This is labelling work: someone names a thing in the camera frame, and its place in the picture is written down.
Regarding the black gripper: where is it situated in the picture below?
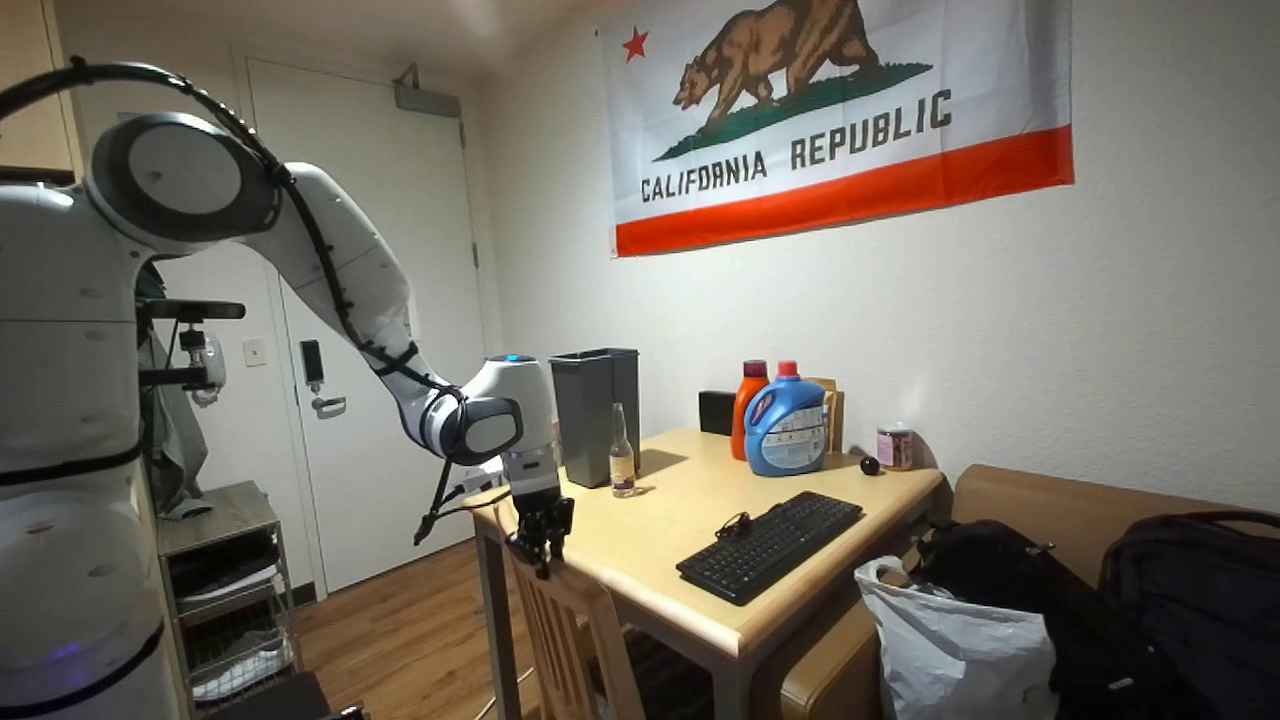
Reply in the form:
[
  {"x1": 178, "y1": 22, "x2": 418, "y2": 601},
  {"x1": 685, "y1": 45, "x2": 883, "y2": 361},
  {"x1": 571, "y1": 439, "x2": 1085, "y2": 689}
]
[{"x1": 510, "y1": 483, "x2": 582, "y2": 583}]

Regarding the light wooden chair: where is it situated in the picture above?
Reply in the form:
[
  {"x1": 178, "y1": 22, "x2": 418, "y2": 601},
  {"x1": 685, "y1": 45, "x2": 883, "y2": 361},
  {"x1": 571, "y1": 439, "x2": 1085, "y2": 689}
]
[{"x1": 467, "y1": 494, "x2": 653, "y2": 720}]

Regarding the clear glass bottle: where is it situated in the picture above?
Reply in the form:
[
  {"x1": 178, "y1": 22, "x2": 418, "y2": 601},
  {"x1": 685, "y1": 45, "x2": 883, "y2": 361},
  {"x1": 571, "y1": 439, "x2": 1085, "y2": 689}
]
[{"x1": 605, "y1": 399, "x2": 643, "y2": 501}]

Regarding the light wooden table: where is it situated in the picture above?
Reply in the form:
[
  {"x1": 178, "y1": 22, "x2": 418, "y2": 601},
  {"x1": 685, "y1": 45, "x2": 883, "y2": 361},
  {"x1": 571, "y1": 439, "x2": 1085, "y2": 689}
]
[{"x1": 462, "y1": 422, "x2": 954, "y2": 720}]

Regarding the gray trash bin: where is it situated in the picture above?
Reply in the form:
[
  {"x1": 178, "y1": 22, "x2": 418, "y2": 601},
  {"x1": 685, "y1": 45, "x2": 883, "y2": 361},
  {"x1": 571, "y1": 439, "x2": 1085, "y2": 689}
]
[{"x1": 547, "y1": 343, "x2": 643, "y2": 492}]

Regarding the small black box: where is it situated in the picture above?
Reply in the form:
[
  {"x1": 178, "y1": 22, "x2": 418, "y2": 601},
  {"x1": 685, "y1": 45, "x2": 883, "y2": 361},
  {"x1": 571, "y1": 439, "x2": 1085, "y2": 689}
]
[{"x1": 697, "y1": 384, "x2": 742, "y2": 439}]

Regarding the black computer keyboard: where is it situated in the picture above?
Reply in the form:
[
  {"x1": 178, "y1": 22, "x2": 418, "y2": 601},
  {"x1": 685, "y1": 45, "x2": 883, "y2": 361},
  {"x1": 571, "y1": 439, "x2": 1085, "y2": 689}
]
[{"x1": 672, "y1": 487, "x2": 868, "y2": 607}]

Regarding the orange detergent bottle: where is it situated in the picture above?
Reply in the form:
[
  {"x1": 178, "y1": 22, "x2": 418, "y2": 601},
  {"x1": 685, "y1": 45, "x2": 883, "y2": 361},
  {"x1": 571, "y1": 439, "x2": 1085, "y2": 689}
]
[{"x1": 730, "y1": 355, "x2": 775, "y2": 463}]

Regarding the blue detergent bottle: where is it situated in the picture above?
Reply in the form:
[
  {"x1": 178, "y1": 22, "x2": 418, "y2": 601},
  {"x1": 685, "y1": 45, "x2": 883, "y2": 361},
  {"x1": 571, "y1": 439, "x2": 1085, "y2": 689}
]
[{"x1": 742, "y1": 355, "x2": 835, "y2": 478}]

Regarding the brown cardboard box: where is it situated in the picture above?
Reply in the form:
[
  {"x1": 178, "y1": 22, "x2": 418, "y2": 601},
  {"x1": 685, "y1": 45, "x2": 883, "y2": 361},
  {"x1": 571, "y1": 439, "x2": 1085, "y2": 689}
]
[{"x1": 803, "y1": 370, "x2": 852, "y2": 463}]

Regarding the gray shelf unit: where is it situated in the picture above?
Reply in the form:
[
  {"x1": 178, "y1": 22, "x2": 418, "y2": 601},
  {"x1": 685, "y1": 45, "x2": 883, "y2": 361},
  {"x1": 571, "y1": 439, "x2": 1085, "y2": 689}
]
[{"x1": 148, "y1": 474, "x2": 337, "y2": 720}]

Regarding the gray hanging garment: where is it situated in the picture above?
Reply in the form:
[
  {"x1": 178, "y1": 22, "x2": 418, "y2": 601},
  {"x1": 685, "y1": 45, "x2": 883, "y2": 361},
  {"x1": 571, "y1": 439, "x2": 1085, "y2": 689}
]
[{"x1": 137, "y1": 264, "x2": 216, "y2": 519}]

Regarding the white room door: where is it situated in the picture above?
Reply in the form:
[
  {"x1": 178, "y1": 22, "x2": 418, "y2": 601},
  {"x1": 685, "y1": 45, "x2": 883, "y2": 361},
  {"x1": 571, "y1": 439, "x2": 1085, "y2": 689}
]
[{"x1": 237, "y1": 53, "x2": 496, "y2": 601}]

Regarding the white plastic bag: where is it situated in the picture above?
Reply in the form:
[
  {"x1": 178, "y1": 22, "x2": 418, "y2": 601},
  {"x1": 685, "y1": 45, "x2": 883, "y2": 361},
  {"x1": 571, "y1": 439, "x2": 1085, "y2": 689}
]
[{"x1": 852, "y1": 551, "x2": 1063, "y2": 720}]

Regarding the gray door closer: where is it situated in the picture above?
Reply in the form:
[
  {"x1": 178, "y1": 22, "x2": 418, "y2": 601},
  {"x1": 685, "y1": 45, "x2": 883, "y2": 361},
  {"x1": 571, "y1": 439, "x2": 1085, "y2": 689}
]
[{"x1": 390, "y1": 65, "x2": 467, "y2": 123}]

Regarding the black backpack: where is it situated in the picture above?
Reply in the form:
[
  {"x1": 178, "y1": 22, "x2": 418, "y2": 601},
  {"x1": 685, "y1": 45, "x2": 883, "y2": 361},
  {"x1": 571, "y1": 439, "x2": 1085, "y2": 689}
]
[{"x1": 908, "y1": 515, "x2": 1153, "y2": 720}]

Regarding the brown sofa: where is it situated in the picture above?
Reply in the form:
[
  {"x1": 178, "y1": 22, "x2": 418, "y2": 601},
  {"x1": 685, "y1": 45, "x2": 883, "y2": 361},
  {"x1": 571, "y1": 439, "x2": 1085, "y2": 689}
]
[{"x1": 775, "y1": 461, "x2": 1280, "y2": 720}]

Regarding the California Republic flag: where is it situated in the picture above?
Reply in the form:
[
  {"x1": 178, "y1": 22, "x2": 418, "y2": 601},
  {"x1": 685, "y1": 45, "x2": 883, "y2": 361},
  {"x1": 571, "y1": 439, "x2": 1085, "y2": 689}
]
[{"x1": 597, "y1": 0, "x2": 1082, "y2": 261}]

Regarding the large black bag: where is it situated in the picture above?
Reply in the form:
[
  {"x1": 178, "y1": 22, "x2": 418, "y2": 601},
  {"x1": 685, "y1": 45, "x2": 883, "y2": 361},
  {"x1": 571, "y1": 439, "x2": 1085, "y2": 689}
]
[{"x1": 1096, "y1": 505, "x2": 1280, "y2": 720}]

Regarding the black door handle lock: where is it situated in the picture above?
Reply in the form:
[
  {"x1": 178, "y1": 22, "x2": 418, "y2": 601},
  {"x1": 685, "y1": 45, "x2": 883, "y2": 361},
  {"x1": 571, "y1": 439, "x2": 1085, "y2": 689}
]
[{"x1": 298, "y1": 335, "x2": 356, "y2": 422}]

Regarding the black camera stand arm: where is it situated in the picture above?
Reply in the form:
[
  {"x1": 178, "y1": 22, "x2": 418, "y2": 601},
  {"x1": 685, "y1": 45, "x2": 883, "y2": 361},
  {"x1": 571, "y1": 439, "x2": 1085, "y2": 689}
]
[{"x1": 137, "y1": 319, "x2": 231, "y2": 407}]

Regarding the black camera on stand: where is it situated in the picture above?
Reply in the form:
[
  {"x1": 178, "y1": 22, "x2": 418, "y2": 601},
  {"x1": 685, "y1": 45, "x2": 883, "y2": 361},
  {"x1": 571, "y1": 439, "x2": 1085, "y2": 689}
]
[{"x1": 137, "y1": 294, "x2": 253, "y2": 325}]

